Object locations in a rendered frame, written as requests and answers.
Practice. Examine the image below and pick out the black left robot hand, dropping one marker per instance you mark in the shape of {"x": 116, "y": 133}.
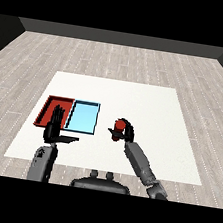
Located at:
{"x": 52, "y": 129}

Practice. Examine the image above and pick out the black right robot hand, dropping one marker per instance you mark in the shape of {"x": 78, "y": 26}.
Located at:
{"x": 129, "y": 131}

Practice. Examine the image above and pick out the small red can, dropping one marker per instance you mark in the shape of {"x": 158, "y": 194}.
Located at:
{"x": 118, "y": 127}

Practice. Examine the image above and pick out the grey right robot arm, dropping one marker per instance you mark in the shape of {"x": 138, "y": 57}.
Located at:
{"x": 143, "y": 168}

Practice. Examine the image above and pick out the shallow red open box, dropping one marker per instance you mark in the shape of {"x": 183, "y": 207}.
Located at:
{"x": 49, "y": 111}

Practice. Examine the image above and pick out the shallow light blue open box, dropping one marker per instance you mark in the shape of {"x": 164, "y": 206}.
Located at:
{"x": 83, "y": 116}

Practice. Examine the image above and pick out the dark grey robot body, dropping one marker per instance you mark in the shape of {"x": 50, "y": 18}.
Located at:
{"x": 101, "y": 182}

